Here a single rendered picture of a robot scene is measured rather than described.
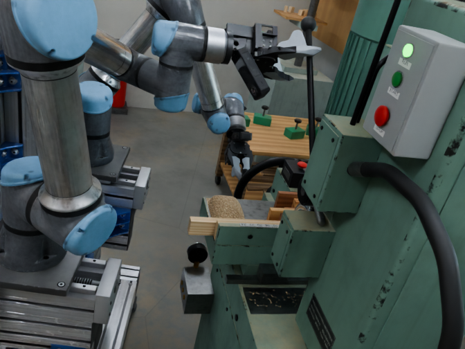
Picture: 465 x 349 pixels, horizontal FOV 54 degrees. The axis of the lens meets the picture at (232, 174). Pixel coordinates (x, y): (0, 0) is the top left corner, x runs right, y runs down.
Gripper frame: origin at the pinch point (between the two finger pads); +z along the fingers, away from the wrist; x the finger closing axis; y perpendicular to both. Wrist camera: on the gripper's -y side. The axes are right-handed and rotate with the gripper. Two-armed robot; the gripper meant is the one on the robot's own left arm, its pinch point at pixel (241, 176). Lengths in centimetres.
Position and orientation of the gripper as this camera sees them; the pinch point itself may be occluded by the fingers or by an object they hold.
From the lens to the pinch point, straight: 152.2
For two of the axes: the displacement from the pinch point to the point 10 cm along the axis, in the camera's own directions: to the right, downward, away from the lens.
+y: -2.7, 4.9, 8.3
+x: -9.6, -0.7, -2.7
